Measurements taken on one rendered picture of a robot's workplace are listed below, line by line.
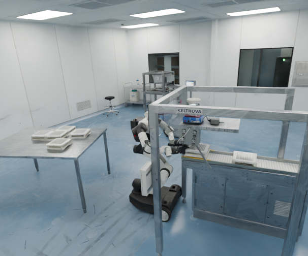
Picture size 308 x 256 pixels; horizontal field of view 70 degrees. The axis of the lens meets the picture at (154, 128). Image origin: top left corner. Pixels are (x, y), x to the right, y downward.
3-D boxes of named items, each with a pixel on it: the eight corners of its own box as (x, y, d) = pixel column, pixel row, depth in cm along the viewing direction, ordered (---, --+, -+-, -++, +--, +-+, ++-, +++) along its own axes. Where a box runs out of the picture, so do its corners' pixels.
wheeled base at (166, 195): (125, 209, 306) (123, 188, 296) (142, 188, 351) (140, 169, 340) (168, 220, 282) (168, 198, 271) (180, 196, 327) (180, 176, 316)
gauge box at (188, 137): (179, 144, 252) (178, 127, 245) (181, 140, 261) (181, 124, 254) (197, 146, 244) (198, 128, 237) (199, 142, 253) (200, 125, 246)
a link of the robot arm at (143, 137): (147, 146, 236) (141, 130, 249) (141, 153, 243) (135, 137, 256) (156, 147, 243) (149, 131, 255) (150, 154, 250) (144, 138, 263)
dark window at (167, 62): (149, 83, 876) (148, 53, 840) (149, 83, 877) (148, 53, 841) (179, 84, 807) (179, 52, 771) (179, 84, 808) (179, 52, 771)
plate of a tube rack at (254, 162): (232, 161, 240) (232, 159, 240) (234, 152, 261) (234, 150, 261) (256, 164, 231) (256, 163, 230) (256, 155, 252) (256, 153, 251)
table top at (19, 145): (-28, 156, 298) (-29, 154, 297) (27, 129, 400) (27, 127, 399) (77, 159, 276) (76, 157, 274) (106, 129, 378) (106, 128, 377)
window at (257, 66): (236, 88, 701) (240, 49, 663) (237, 88, 702) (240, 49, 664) (287, 90, 629) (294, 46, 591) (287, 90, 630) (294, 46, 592)
